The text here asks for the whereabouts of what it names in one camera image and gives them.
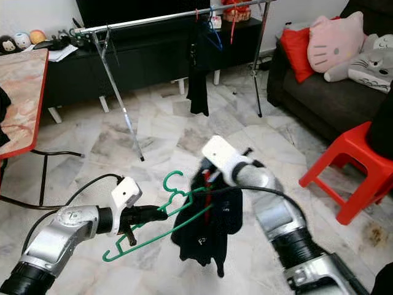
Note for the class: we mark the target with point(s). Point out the black electronics pile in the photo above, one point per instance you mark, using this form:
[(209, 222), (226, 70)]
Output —
[(61, 38)]

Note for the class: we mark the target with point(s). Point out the white round plush toy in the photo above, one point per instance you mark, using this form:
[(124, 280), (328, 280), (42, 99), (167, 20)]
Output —
[(22, 40)]

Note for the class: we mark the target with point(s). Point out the dark grey fabric sofa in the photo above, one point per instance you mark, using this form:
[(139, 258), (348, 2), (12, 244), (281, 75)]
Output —
[(319, 104)]

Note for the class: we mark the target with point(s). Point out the black television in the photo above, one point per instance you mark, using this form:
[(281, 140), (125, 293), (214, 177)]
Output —
[(141, 9)]

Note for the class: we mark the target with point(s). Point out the orange round plush toy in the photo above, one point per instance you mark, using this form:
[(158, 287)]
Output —
[(37, 37)]

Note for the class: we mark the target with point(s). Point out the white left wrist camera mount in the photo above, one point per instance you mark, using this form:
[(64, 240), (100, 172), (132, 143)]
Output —
[(126, 192)]

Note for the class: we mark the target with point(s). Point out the red square cushion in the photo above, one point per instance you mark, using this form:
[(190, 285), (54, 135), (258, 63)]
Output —
[(295, 52)]

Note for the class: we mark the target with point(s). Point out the green plastic hanger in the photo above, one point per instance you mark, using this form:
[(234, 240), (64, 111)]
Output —
[(159, 232)]

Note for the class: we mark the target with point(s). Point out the red plastic hanger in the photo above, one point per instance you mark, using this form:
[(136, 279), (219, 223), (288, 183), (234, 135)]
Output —
[(197, 15), (232, 27)]

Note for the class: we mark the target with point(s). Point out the black jacket with red cuffs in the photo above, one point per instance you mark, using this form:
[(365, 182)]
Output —
[(3, 123)]

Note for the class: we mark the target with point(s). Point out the pink cat face cushion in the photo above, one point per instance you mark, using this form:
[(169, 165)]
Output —
[(334, 43)]

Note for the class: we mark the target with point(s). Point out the red plastic stool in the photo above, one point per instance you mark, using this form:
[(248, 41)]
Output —
[(350, 150)]

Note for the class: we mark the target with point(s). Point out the black round plush toy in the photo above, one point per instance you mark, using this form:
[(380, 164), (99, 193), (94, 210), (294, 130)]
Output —
[(8, 44)]

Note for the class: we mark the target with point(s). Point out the blue plastic hanger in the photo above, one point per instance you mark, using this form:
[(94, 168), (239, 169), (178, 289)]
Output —
[(216, 37)]

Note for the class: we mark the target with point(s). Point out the marble-look folding table red edge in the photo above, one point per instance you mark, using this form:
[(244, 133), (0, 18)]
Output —
[(21, 86)]

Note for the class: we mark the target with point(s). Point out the black round bucket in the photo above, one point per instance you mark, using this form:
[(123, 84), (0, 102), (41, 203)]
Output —
[(382, 132)]

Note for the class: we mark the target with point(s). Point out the black TV console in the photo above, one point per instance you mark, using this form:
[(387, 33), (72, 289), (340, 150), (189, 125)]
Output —
[(147, 61)]

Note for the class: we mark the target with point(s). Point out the white papers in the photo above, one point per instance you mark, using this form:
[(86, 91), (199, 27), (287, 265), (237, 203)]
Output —
[(62, 53)]

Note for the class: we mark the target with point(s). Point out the grey closed-eyed Totoro plush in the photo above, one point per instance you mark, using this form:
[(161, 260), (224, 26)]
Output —
[(379, 43)]

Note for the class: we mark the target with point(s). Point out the red fortune figurine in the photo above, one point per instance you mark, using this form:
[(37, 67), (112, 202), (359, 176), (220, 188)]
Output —
[(236, 11)]

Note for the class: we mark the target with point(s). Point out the grey wide-eyed Totoro plush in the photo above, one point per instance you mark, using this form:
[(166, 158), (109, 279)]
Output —
[(365, 70)]

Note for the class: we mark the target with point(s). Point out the black hanging trousers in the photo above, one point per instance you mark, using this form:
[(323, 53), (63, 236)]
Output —
[(198, 86)]

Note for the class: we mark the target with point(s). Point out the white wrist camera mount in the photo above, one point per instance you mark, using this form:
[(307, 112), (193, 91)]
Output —
[(126, 192), (221, 153)]

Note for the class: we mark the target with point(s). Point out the navy garment with red stripe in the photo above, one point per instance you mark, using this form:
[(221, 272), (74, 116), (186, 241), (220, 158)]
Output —
[(206, 246)]

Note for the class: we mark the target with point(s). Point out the silver metal clothes rack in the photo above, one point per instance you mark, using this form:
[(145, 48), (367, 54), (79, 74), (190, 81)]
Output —
[(147, 19)]

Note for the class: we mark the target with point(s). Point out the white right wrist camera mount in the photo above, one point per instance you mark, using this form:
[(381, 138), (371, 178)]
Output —
[(221, 153)]

